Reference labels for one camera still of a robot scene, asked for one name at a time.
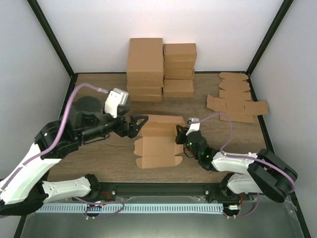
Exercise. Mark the light blue slotted cable duct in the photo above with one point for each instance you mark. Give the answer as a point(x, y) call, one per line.
point(198, 208)

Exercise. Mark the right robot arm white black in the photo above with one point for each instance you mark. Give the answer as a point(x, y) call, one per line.
point(261, 172)

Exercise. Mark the bottom large folded box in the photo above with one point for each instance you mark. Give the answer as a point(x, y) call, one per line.
point(145, 98)

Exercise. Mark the stack of flat cardboard blanks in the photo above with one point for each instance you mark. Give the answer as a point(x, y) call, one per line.
point(235, 99)

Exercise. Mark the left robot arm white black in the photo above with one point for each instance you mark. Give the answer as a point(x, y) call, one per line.
point(27, 191)

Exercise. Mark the grey metal base plate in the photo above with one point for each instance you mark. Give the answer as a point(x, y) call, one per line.
point(270, 220)

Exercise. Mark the top large folded cardboard box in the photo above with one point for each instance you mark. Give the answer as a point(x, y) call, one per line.
point(145, 59)

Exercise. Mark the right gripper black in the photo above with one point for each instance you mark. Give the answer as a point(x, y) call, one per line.
point(181, 134)

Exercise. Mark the bottom small folded box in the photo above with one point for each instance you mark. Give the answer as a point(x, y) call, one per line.
point(178, 88)

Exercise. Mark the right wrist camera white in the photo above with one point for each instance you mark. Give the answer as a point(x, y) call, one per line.
point(194, 125)

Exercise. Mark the top small folded cardboard box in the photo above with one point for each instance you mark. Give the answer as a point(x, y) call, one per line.
point(180, 52)

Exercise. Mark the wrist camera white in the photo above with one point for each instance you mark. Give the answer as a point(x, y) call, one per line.
point(116, 97)
point(194, 125)

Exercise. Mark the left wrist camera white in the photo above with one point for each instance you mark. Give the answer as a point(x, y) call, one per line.
point(116, 97)

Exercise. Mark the black aluminium frame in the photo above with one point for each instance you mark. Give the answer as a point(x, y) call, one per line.
point(164, 188)

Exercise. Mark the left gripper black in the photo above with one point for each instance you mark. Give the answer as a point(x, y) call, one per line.
point(132, 131)

